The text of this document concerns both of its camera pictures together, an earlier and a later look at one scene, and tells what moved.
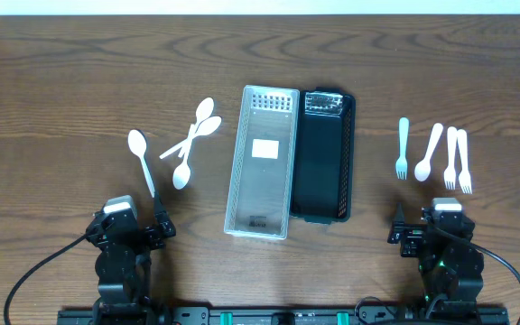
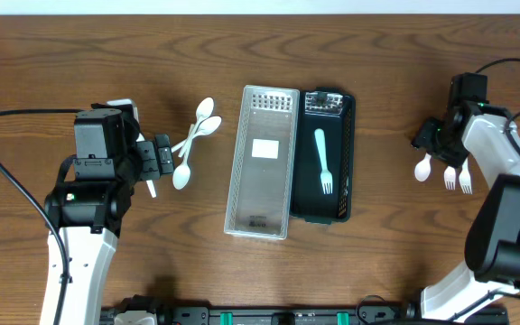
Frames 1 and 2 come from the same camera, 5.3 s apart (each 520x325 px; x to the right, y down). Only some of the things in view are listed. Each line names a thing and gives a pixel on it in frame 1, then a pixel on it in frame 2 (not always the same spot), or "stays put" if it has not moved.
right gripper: (408, 236) to (432, 142)
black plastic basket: (322, 183) stays put
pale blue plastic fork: (401, 164) to (326, 177)
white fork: (464, 177) stays put
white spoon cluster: (206, 126) stays put
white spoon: (422, 168) stays put
